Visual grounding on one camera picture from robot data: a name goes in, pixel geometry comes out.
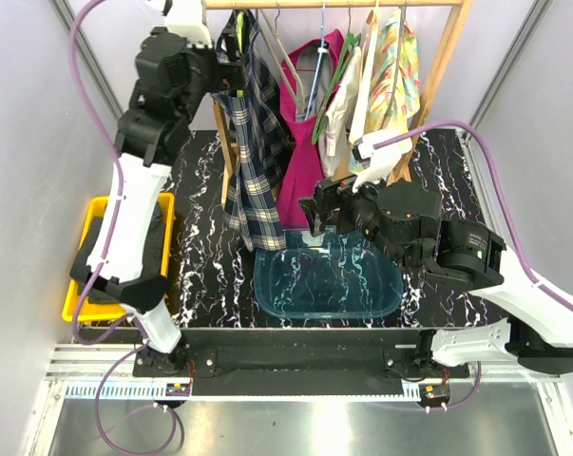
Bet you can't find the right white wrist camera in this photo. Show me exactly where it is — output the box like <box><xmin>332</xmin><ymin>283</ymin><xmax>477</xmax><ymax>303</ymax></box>
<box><xmin>352</xmin><ymin>129</ymin><xmax>402</xmax><ymax>193</ymax></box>

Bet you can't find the teal transparent plastic basin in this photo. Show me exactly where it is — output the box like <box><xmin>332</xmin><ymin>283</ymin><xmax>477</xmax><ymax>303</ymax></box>
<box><xmin>253</xmin><ymin>230</ymin><xmax>404</xmax><ymax>320</ymax></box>

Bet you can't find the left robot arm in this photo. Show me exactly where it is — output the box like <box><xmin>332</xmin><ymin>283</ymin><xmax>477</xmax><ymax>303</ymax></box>
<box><xmin>70</xmin><ymin>28</ymin><xmax>244</xmax><ymax>376</ymax></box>

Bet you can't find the wooden clothes rack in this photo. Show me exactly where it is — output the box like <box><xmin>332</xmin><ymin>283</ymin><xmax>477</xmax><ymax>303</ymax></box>
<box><xmin>203</xmin><ymin>0</ymin><xmax>472</xmax><ymax>202</ymax></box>

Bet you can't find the dark grey striped cloth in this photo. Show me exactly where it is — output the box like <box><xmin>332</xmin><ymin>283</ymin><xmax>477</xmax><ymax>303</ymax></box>
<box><xmin>67</xmin><ymin>199</ymin><xmax>172</xmax><ymax>313</ymax></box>

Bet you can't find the colourful floral shirt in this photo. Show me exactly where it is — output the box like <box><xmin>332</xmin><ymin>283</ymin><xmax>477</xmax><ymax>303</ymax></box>
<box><xmin>349</xmin><ymin>7</ymin><xmax>420</xmax><ymax>143</ymax></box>

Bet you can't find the dark green hanger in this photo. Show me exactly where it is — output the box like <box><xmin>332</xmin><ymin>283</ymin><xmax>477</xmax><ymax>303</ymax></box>
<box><xmin>312</xmin><ymin>31</ymin><xmax>361</xmax><ymax>144</ymax></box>

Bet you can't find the lime green hanger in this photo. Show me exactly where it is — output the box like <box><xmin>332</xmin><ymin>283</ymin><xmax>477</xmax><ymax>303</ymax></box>
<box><xmin>236</xmin><ymin>10</ymin><xmax>246</xmax><ymax>54</ymax></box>

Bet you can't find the white garment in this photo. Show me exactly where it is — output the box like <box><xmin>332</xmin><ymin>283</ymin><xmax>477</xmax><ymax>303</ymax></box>
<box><xmin>318</xmin><ymin>47</ymin><xmax>362</xmax><ymax>178</ymax></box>

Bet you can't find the cream wooden hanger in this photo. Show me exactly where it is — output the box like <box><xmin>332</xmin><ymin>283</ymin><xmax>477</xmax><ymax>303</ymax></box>
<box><xmin>349</xmin><ymin>1</ymin><xmax>380</xmax><ymax>145</ymax></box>

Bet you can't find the navy plaid skirt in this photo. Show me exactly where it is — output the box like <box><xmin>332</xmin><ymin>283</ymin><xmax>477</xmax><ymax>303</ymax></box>
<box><xmin>214</xmin><ymin>9</ymin><xmax>292</xmax><ymax>251</ymax></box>

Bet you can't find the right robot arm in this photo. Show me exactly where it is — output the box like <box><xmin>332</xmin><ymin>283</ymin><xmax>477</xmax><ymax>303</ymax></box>
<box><xmin>298</xmin><ymin>178</ymin><xmax>573</xmax><ymax>377</ymax></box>

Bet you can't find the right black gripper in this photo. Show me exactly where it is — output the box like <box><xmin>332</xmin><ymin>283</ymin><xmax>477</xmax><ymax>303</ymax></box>
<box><xmin>296</xmin><ymin>161</ymin><xmax>412</xmax><ymax>270</ymax></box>

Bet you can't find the magenta dress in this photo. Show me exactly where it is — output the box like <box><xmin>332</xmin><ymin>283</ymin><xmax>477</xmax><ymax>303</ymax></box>
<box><xmin>277</xmin><ymin>29</ymin><xmax>344</xmax><ymax>229</ymax></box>

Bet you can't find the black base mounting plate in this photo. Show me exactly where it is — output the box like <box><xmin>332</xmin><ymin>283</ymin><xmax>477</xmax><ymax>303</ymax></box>
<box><xmin>133</xmin><ymin>329</ymin><xmax>469</xmax><ymax>401</ymax></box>

